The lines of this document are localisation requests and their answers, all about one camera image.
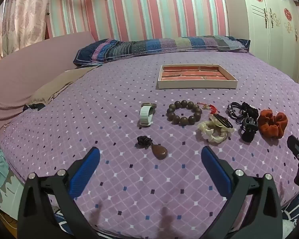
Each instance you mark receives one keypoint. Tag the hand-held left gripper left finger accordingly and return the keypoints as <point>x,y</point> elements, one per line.
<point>86,170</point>

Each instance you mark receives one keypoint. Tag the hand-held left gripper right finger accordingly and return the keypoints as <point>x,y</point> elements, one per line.
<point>215,170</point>

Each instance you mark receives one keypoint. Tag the orange scrunchie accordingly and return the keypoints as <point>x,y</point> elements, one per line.
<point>272,123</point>

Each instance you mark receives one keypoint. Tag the black claw hair clip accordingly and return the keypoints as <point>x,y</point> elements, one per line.
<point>249,129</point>

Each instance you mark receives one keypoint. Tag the brown pendant with knot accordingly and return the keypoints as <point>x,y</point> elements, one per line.
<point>159,150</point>

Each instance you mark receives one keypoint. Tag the brick-pattern jewelry tray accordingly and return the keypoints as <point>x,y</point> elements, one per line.
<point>196,76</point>

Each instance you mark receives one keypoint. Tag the cream scrunchie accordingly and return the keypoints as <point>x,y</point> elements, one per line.
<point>210,132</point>

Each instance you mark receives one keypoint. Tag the purple diamond-pattern bedspread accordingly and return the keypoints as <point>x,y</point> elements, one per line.
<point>129,179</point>

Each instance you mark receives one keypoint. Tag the dark brown hair clip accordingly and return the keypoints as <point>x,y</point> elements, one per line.
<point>224,122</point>

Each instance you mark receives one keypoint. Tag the blue patterned rug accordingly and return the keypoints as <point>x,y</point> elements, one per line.
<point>296,209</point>

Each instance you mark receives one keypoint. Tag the black fuzzy scrunchie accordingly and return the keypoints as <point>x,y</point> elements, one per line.
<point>250,109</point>

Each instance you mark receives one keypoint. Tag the teal clothing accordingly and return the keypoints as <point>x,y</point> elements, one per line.
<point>1,179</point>

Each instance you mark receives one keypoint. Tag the beige cloth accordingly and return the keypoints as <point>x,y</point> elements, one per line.
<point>57,84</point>

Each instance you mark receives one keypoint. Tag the white wardrobe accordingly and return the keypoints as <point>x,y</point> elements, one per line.
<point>271,34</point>

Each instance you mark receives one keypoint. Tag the pink padded headboard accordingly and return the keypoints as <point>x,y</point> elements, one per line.
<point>27,64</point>

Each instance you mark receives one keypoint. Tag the patchwork striped pillow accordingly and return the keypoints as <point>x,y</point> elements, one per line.
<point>152,47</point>

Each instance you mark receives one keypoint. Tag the pink floral curtain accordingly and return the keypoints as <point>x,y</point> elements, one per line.
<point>17,17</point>

